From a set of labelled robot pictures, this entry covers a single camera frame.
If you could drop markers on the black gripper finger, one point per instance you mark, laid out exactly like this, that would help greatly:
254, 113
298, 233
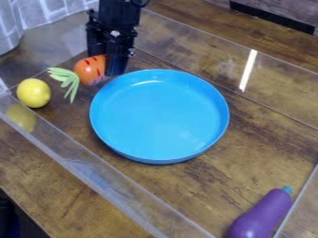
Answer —
95, 43
119, 51

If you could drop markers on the yellow toy lemon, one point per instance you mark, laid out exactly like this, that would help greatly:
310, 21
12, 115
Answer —
33, 92

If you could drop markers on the clear acrylic barrier wall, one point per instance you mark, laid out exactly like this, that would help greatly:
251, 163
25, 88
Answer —
160, 219

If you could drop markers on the white grid curtain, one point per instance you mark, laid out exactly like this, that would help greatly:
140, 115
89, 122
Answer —
21, 15

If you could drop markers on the blue round plastic tray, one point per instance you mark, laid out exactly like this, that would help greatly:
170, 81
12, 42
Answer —
159, 116

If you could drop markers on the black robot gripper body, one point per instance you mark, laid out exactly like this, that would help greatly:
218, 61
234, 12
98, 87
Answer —
115, 18

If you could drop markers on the purple toy eggplant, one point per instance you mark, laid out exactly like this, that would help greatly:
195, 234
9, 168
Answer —
257, 223

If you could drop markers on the orange toy carrot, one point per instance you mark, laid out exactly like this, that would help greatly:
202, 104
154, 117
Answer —
87, 73

